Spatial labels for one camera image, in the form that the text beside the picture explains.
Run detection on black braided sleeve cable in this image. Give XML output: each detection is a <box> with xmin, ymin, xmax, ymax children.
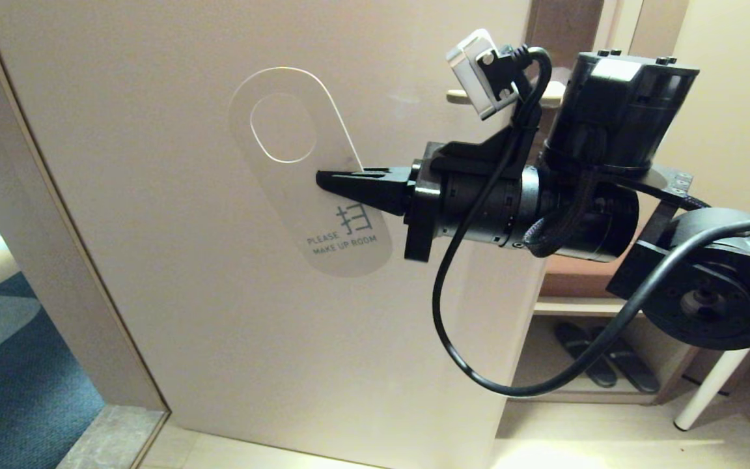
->
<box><xmin>523</xmin><ymin>168</ymin><xmax>602</xmax><ymax>259</ymax></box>

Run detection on black slipper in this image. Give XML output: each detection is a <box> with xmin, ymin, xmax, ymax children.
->
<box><xmin>555</xmin><ymin>321</ymin><xmax>618</xmax><ymax>388</ymax></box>
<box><xmin>592</xmin><ymin>326</ymin><xmax>661</xmax><ymax>394</ymax></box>

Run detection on white table leg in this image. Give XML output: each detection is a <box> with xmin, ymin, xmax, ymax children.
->
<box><xmin>673</xmin><ymin>347</ymin><xmax>750</xmax><ymax>433</ymax></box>

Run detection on blue do-not-disturb door hanger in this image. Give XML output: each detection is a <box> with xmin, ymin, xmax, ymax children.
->
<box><xmin>227</xmin><ymin>66</ymin><xmax>394</xmax><ymax>279</ymax></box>

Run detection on brass lever door handle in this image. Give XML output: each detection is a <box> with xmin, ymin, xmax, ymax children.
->
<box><xmin>447</xmin><ymin>79</ymin><xmax>568</xmax><ymax>108</ymax></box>

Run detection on brown metal lock plate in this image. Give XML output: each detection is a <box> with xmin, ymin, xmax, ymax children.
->
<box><xmin>523</xmin><ymin>0</ymin><xmax>607</xmax><ymax>85</ymax></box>

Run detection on brown seat cushion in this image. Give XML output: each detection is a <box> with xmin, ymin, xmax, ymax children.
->
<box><xmin>541</xmin><ymin>253</ymin><xmax>630</xmax><ymax>299</ymax></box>

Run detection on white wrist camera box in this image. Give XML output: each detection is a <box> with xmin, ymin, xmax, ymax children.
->
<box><xmin>447</xmin><ymin>29</ymin><xmax>524</xmax><ymax>121</ymax></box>

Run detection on beige room door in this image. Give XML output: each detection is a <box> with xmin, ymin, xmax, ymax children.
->
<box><xmin>0</xmin><ymin>0</ymin><xmax>607</xmax><ymax>469</ymax></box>

